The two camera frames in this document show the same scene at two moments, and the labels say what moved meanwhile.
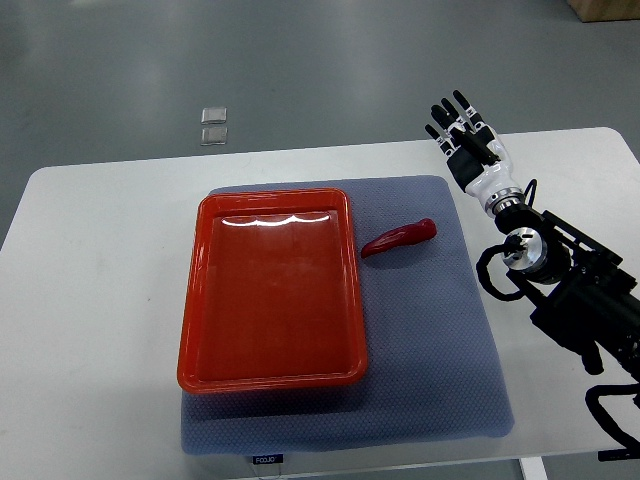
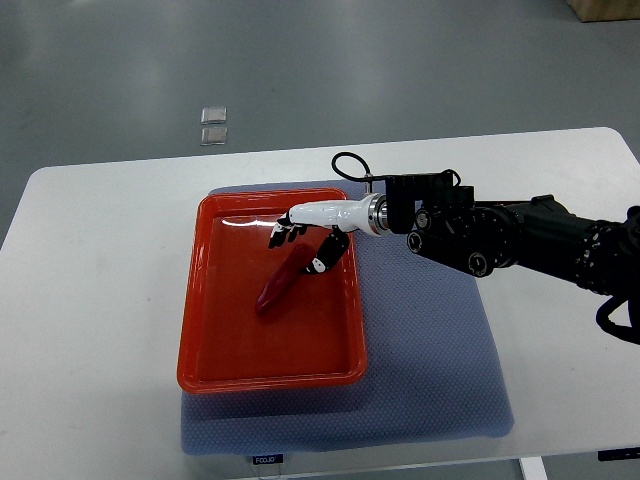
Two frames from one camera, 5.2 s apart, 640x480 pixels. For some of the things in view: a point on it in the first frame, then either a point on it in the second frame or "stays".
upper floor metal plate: x=214 y=115 stays
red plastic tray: x=271 y=297 stays
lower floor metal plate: x=214 y=136 stays
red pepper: x=401 y=236 → x=294 y=263
